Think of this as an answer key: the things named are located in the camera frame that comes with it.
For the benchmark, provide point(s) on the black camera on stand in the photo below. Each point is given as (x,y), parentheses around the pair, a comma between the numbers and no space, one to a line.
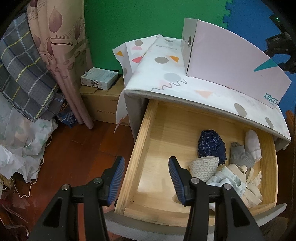
(281,44)

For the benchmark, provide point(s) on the brown cardboard box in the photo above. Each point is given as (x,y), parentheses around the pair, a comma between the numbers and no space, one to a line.
(102,104)

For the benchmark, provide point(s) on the white sock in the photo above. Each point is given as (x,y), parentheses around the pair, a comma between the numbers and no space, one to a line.
(252,145)

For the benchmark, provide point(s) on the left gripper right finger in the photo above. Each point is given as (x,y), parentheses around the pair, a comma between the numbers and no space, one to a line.
(180,178)

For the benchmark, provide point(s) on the small teal white box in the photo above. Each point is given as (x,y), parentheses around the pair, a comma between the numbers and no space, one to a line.
(99,78)

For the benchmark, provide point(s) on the grey sock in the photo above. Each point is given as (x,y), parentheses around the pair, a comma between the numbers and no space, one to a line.
(239,156)

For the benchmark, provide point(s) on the wooden drawer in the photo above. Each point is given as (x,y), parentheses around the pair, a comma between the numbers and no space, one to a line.
(167,129)

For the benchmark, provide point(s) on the white patterned nightstand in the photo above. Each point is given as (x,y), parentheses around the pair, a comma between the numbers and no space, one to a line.
(153,68)

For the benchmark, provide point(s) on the grey plaid cloth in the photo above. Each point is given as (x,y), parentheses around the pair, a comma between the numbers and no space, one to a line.
(25,80)

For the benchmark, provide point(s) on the navy lace underwear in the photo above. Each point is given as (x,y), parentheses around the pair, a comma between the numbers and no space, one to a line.
(211,144)

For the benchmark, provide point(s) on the pink leaf curtain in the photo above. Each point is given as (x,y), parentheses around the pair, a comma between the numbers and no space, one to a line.
(58,30)

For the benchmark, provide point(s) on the pink XINCCI shoe box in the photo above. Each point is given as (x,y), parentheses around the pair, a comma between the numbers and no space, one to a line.
(215,54)

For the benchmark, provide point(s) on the beige bra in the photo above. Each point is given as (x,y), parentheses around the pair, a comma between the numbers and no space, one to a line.
(249,191)

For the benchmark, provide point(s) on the white hexagon patterned underwear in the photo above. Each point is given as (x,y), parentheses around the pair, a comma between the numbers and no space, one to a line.
(204,168)

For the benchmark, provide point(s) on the pale blue underwear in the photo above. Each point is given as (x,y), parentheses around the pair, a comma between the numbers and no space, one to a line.
(233,175)

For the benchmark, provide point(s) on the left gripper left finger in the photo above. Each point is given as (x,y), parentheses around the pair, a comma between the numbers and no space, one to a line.
(112,178)

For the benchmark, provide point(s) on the white floral bedsheet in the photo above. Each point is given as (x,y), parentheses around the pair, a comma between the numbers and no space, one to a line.
(23,144)

